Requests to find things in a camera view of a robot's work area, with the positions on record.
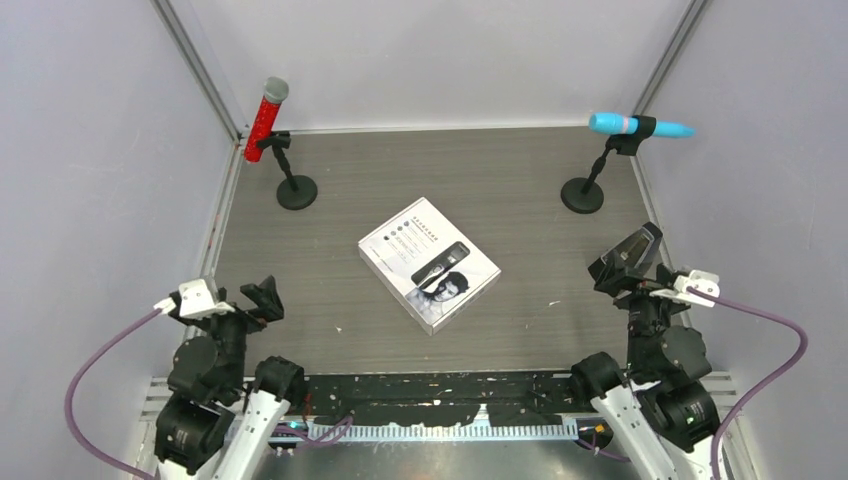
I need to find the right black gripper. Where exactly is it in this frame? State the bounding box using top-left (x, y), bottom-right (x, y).
top-left (592, 247), bottom-right (689, 374)

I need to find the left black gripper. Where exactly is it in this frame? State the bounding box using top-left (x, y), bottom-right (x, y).
top-left (172, 273), bottom-right (282, 395)

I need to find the white hair clipper box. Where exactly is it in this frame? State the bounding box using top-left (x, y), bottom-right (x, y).
top-left (358, 197), bottom-right (502, 336)

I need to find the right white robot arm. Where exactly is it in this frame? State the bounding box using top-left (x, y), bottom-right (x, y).
top-left (568, 250), bottom-right (724, 479)

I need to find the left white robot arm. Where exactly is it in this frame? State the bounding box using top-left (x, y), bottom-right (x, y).
top-left (154, 276), bottom-right (307, 479)

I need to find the right black microphone stand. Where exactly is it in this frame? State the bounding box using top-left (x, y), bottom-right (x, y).
top-left (560, 133), bottom-right (651, 214)

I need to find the black microphone stand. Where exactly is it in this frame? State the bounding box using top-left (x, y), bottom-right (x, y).
top-left (560, 133), bottom-right (651, 214)
top-left (257, 131), bottom-right (318, 211)

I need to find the left black microphone stand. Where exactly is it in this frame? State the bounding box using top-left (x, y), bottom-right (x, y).
top-left (257, 131), bottom-right (318, 211)

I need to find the blue microphone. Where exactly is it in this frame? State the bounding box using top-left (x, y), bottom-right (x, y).
top-left (588, 112), bottom-right (696, 138)

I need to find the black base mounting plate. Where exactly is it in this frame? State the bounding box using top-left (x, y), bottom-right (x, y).
top-left (288, 370), bottom-right (622, 427)

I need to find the red glitter microphone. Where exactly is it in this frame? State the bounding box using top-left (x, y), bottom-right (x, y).
top-left (244, 76), bottom-right (289, 163)

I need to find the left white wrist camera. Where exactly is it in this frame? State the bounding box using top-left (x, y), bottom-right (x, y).
top-left (153, 277), bottom-right (236, 323)

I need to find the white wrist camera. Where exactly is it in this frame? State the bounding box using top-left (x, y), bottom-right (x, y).
top-left (649, 270), bottom-right (721, 308)
top-left (153, 277), bottom-right (236, 323)

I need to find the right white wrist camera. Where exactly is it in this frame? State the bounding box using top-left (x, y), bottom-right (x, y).
top-left (649, 270), bottom-right (721, 308)

